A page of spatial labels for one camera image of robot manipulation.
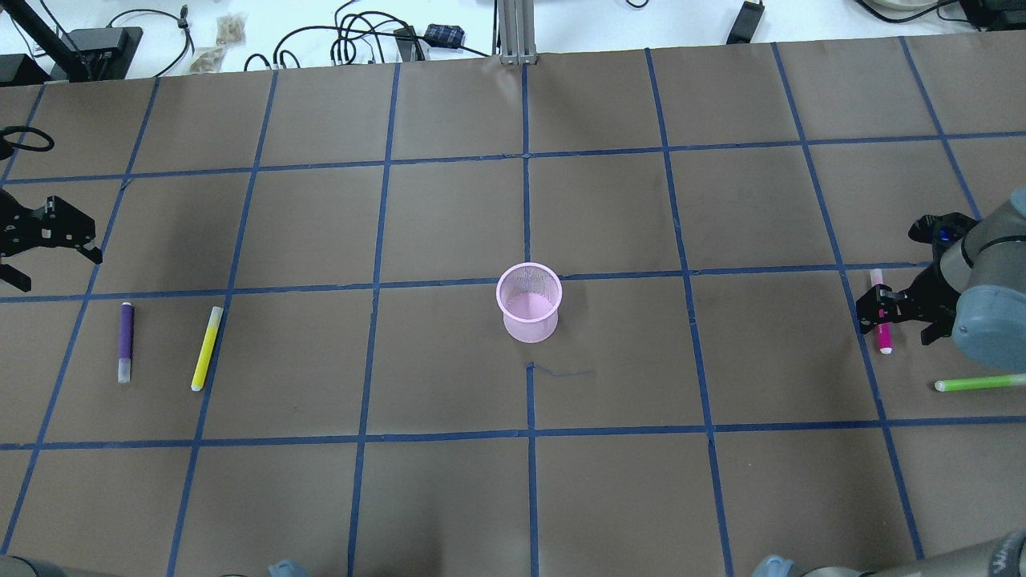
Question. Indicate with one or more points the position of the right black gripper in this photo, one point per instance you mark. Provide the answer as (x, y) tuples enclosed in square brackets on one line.
[(935, 295)]

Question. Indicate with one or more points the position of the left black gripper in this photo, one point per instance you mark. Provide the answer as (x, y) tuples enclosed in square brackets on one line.
[(22, 230)]

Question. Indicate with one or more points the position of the pink pen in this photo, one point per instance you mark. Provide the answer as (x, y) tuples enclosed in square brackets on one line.
[(883, 339)]

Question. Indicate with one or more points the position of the purple pen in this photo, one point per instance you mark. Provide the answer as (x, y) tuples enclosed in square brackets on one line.
[(125, 343)]

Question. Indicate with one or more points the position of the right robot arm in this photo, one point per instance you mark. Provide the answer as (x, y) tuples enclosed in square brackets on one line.
[(973, 291)]

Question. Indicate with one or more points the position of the pink mesh cup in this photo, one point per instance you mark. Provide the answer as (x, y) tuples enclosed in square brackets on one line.
[(529, 296)]

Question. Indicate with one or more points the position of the green pen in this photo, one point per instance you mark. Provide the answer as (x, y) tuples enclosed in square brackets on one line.
[(980, 383)]

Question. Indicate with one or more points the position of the yellow pen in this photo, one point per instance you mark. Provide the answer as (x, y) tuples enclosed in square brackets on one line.
[(208, 344)]

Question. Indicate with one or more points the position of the black power adapter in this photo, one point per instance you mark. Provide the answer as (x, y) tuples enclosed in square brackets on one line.
[(444, 36)]

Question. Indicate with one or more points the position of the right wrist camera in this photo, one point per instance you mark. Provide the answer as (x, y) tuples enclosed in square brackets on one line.
[(941, 232)]

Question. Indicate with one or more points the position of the black camera stand base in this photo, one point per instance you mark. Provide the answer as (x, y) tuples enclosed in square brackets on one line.
[(81, 55)]

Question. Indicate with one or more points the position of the aluminium frame post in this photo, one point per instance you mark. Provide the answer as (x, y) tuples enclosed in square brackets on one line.
[(514, 36)]

